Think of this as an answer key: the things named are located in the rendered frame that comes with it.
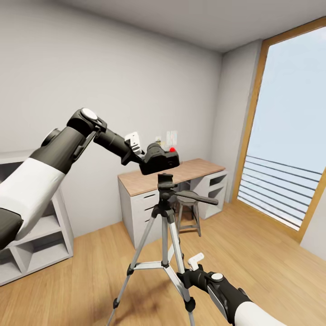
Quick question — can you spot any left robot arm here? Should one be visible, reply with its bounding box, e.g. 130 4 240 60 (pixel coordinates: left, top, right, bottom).
0 107 147 252

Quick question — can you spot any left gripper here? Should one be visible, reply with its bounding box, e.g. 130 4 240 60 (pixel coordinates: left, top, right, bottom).
106 133 147 165

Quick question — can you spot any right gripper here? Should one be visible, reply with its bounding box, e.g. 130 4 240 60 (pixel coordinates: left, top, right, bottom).
177 264 205 290

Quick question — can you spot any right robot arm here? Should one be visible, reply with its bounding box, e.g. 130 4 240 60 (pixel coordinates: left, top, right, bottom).
177 253 287 326

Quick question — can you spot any camera tripod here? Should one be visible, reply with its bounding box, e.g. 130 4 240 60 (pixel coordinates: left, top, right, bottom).
107 173 219 326

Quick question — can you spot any digital camera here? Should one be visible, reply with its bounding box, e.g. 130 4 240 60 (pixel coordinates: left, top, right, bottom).
139 143 180 175

